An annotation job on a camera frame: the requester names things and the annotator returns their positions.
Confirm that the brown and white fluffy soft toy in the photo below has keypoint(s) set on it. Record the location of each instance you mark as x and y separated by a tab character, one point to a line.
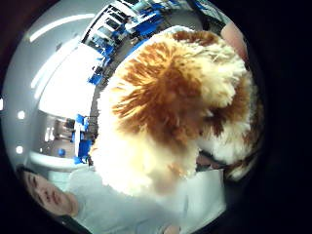
162	107

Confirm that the long ceiling light strip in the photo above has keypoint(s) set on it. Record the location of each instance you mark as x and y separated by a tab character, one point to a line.
60	26

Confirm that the blue partition desk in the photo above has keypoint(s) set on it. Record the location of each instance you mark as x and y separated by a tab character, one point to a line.
82	143

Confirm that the the person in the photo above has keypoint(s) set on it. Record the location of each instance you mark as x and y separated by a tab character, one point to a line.
107	208

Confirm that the white curved counter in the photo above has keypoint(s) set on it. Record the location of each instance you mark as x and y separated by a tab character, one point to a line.
55	161

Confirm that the round ceiling spot light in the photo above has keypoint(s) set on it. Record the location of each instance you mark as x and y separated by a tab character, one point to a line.
21	114
19	149

